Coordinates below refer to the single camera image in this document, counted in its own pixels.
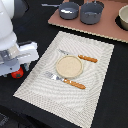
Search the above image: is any beige bowl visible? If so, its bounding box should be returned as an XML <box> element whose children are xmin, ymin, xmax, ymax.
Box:
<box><xmin>119</xmin><ymin>5</ymin><xmax>128</xmax><ymax>30</ymax></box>

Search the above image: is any woven beige placemat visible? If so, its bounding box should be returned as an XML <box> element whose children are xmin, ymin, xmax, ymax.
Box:
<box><xmin>14</xmin><ymin>31</ymin><xmax>114</xmax><ymax>128</ymax></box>

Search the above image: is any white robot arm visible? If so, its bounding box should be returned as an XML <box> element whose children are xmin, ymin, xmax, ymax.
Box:
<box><xmin>0</xmin><ymin>0</ymin><xmax>39</xmax><ymax>78</ymax></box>

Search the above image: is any grey frying pan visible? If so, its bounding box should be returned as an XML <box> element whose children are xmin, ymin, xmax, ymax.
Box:
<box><xmin>41</xmin><ymin>1</ymin><xmax>81</xmax><ymax>20</ymax></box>

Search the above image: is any grey cooking pot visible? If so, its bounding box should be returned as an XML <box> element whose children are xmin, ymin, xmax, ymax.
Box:
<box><xmin>80</xmin><ymin>2</ymin><xmax>103</xmax><ymax>25</ymax></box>

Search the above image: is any red toy sausage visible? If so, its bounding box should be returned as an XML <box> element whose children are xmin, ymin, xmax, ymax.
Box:
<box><xmin>11</xmin><ymin>67</ymin><xmax>24</xmax><ymax>79</ymax></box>

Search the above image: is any wooden handled fork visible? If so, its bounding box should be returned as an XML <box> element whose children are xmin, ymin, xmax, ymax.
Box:
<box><xmin>45</xmin><ymin>72</ymin><xmax>86</xmax><ymax>89</ymax></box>

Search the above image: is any round beige plate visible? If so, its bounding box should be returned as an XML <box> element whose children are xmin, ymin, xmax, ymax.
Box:
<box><xmin>56</xmin><ymin>55</ymin><xmax>83</xmax><ymax>78</ymax></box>

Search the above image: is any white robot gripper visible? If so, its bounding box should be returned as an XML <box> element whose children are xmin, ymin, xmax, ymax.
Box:
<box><xmin>0</xmin><ymin>42</ymin><xmax>39</xmax><ymax>76</ymax></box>

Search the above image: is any wooden handled knife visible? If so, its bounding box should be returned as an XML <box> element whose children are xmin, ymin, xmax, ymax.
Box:
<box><xmin>58</xmin><ymin>49</ymin><xmax>98</xmax><ymax>63</ymax></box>

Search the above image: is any pink stove board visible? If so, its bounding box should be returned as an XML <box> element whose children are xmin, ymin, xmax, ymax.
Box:
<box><xmin>48</xmin><ymin>0</ymin><xmax>128</xmax><ymax>43</ymax></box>

